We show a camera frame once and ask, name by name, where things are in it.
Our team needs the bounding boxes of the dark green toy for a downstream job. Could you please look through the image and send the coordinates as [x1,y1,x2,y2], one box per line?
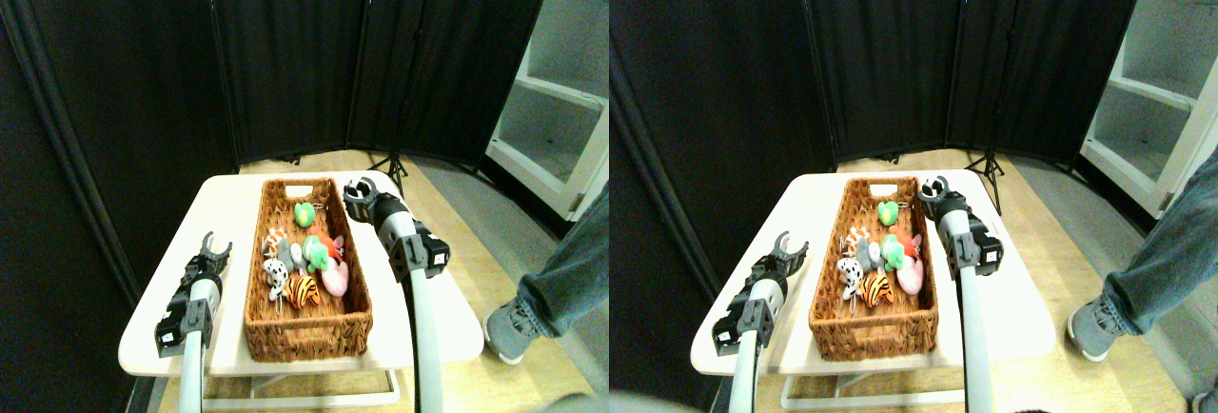
[879,234,910,273]
[301,235,332,274]

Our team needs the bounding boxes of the white black spotted toy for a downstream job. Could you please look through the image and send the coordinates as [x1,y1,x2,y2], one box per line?
[836,258,865,302]
[264,259,290,302]

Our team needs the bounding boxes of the low white table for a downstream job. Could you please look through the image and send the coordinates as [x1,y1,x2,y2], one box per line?
[691,172,1056,410]
[118,172,484,410]

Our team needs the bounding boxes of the black curtain stand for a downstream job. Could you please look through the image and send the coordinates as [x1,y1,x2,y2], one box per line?
[367,30,422,201]
[964,30,1013,217]

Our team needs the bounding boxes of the grey plush toy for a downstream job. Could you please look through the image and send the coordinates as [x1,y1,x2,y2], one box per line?
[854,239,886,276]
[276,240,307,276]

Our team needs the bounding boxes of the brown wicker basket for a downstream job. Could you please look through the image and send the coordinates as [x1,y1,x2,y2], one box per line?
[244,178,374,364]
[809,177,939,362]

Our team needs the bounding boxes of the white shelf unit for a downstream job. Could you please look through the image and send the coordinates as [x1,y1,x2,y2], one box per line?
[1078,0,1218,222]
[483,0,609,224]

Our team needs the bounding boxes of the orange black striped toy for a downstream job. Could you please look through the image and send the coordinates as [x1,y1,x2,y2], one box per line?
[284,275,322,311]
[859,275,897,309]

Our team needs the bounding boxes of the person's legs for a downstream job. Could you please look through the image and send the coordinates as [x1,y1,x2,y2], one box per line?
[1067,142,1218,364]
[482,185,609,365]

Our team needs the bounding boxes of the pink plush toy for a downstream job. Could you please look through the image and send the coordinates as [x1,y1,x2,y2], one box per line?
[897,259,925,296]
[321,261,349,297]

